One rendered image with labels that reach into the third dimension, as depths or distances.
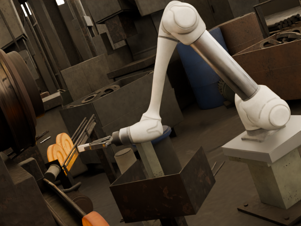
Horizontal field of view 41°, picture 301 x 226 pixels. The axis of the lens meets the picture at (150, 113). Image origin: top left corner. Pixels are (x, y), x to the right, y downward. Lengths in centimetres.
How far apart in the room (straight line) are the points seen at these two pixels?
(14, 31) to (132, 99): 137
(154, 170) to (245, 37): 294
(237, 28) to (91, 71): 211
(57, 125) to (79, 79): 187
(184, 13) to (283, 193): 107
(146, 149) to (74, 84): 380
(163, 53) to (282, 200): 98
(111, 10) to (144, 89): 146
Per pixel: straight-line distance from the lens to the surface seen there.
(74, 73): 616
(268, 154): 200
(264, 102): 193
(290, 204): 230
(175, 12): 178
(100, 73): 573
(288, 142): 208
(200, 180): 131
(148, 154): 258
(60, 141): 226
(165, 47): 198
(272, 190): 228
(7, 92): 147
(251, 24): 524
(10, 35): 436
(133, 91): 408
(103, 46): 561
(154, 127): 199
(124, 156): 246
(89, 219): 102
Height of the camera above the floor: 112
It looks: 10 degrees down
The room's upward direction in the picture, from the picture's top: 22 degrees counter-clockwise
